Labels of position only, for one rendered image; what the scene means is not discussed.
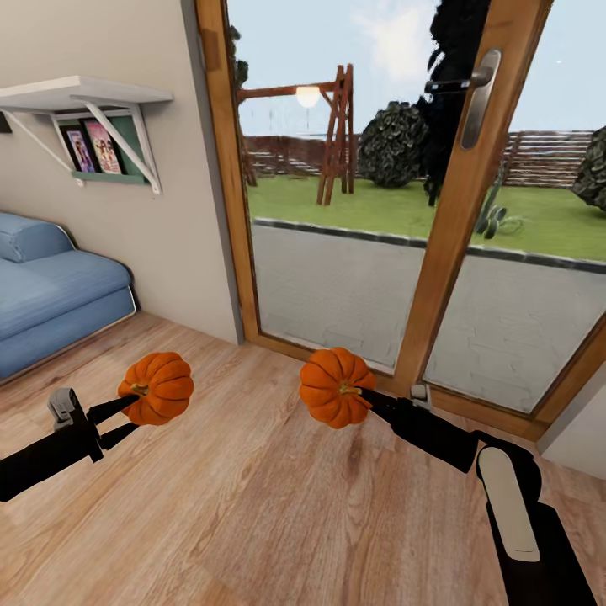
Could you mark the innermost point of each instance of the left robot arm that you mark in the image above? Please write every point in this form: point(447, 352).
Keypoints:
point(75, 436)

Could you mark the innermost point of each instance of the shelf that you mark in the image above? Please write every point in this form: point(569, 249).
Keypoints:
point(126, 126)

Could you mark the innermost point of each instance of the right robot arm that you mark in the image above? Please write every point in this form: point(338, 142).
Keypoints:
point(537, 561)

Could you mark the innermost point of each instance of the sofa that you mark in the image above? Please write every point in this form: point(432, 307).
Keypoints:
point(52, 296)

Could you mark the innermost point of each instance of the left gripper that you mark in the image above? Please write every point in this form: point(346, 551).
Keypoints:
point(52, 454)

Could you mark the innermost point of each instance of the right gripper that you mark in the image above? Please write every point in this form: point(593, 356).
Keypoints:
point(414, 424)

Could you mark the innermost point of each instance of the pumpkin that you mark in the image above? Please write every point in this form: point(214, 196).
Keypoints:
point(331, 387)
point(163, 383)

